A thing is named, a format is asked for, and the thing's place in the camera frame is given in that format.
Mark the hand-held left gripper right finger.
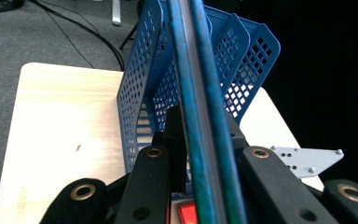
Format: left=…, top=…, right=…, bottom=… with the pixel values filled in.
left=226, top=112, right=250, bottom=151

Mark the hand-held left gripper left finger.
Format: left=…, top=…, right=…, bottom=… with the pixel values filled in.
left=152, top=105, right=189, bottom=194

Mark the blue cartoon picture book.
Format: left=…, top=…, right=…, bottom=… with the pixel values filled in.
left=167, top=0, right=250, bottom=224

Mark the blue plastic file rack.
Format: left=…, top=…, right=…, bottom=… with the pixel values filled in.
left=116, top=0, right=282, bottom=200

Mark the black folding chair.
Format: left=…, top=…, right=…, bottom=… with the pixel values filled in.
left=119, top=21, right=139, bottom=50

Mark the grey metal chair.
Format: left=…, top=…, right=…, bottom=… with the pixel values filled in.
left=111, top=0, right=122, bottom=26

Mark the thick black floor cable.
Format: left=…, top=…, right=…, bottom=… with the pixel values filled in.
left=27, top=0, right=126, bottom=71

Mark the thin black floor cable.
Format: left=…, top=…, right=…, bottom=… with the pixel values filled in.
left=43, top=6, right=96, bottom=69

